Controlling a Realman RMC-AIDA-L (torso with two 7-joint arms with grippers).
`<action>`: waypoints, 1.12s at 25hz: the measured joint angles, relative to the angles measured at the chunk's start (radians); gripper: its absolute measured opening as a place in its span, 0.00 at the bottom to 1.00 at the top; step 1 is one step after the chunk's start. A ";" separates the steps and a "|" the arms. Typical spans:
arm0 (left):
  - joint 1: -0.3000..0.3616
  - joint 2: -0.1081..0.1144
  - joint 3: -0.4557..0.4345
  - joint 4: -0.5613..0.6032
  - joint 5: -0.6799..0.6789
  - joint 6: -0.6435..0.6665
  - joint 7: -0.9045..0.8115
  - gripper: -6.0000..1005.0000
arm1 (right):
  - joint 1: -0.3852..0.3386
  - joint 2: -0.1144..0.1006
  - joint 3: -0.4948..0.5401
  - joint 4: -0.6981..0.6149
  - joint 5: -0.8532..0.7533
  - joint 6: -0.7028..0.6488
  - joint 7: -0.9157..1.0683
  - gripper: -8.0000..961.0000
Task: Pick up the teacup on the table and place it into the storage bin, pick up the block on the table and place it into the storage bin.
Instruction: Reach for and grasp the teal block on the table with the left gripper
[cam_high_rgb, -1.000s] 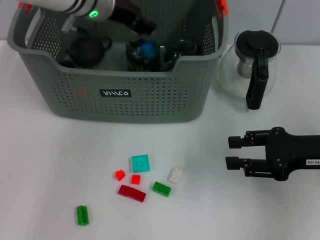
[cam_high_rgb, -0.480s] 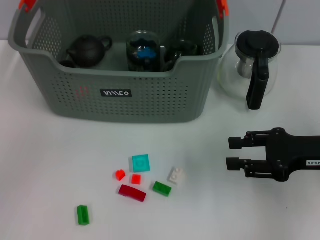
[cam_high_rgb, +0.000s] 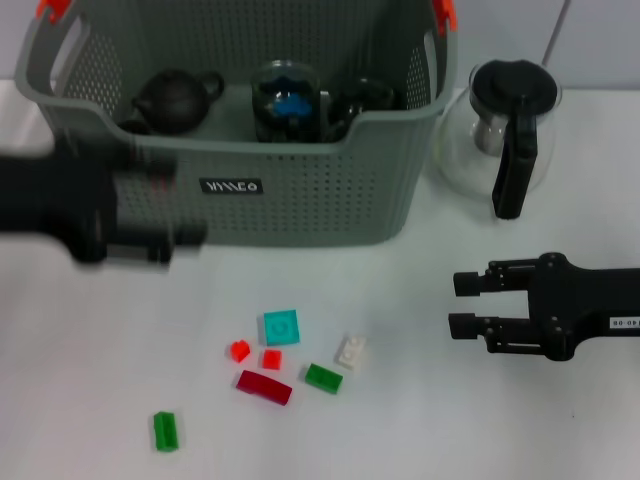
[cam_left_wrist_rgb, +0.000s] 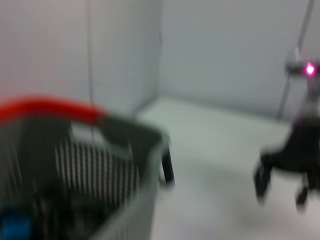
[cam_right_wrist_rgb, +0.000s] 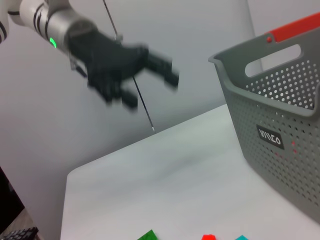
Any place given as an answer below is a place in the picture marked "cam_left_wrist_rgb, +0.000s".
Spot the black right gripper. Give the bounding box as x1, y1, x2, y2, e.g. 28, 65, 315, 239
253, 116, 320, 215

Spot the blue square block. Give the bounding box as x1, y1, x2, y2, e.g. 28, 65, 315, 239
0, 213, 34, 240

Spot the grey perforated plastic storage bin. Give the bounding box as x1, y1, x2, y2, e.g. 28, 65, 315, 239
0, 109, 172, 240

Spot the glass carafe with black handle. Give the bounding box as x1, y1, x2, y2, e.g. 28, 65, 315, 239
159, 141, 176, 189

